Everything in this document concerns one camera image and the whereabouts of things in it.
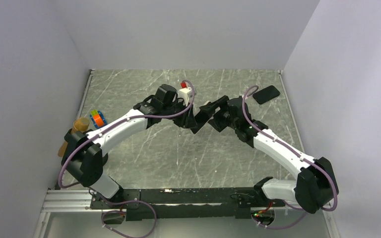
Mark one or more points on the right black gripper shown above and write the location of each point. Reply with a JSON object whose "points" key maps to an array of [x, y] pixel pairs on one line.
{"points": [[218, 125]]}

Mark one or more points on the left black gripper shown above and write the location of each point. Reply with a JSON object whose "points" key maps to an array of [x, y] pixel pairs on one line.
{"points": [[187, 120]]}

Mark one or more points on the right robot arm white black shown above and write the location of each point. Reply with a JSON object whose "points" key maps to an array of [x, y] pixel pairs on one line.
{"points": [[314, 186]]}

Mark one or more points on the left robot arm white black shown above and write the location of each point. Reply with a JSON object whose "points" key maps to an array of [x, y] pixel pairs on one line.
{"points": [[86, 151]]}

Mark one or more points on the black phone at back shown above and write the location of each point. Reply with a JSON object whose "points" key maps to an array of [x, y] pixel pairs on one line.
{"points": [[266, 94]]}

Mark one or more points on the orange blue toy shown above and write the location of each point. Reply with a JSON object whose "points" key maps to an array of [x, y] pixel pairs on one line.
{"points": [[97, 119]]}

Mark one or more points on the wooden mallet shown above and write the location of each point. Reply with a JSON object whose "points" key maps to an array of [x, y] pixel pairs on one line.
{"points": [[81, 124]]}

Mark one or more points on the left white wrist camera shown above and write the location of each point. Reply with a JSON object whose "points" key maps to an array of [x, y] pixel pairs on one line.
{"points": [[185, 93]]}

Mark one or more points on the black base frame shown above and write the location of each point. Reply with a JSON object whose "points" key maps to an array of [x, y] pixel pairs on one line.
{"points": [[173, 203]]}

